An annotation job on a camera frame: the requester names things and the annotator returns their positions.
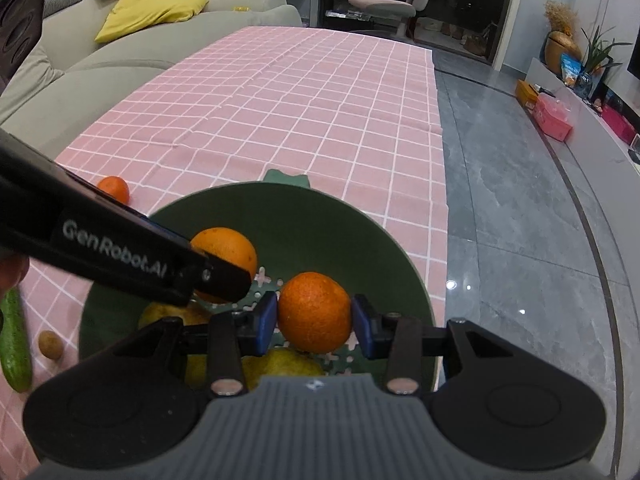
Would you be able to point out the vase with dried flowers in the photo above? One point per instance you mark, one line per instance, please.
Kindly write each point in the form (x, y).
(562, 52)

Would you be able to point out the small tangerine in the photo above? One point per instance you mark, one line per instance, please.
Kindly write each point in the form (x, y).
(117, 187)

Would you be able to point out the beige sofa back cushion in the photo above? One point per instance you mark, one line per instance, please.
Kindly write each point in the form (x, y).
(27, 85)

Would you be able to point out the white tv cabinet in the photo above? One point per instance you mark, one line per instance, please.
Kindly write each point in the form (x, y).
(600, 160)

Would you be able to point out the green potted plant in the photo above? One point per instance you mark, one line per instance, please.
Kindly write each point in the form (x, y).
(597, 52)

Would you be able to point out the pink checked tablecloth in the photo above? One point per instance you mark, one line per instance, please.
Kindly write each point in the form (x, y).
(300, 110)

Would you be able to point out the pink office chair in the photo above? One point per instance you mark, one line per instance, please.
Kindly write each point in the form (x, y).
(382, 5)

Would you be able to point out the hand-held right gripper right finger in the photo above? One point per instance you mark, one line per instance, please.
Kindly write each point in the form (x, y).
(362, 330)

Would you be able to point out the orange box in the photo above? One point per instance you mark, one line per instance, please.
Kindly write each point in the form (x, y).
(526, 94)

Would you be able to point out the beige sofa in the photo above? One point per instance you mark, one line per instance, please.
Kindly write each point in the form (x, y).
(100, 75)

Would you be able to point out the yellow cushion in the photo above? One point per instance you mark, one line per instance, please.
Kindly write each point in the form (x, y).
(145, 10)

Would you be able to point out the brown kiwi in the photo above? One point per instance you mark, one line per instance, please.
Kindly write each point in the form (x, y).
(51, 345)

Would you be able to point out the person's left hand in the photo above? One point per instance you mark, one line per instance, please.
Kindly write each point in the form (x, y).
(12, 272)

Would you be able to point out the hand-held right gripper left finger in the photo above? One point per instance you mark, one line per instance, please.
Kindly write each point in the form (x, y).
(265, 325)

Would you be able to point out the green cucumber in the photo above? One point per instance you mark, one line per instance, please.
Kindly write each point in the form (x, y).
(15, 350)

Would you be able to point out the pink box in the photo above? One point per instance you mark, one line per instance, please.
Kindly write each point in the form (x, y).
(552, 117)

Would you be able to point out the blue snack bag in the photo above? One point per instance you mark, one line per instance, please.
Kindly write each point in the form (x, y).
(570, 70)

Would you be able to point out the orange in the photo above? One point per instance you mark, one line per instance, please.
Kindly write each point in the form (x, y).
(230, 250)
(312, 310)

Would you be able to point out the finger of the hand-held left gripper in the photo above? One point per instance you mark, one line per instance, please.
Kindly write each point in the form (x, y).
(225, 280)

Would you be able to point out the black television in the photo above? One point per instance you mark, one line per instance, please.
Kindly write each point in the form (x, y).
(635, 57)

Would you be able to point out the magenta box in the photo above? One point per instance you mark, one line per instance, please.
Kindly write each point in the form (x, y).
(619, 122)

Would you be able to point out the green colander bowl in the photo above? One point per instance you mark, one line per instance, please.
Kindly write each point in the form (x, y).
(310, 230)

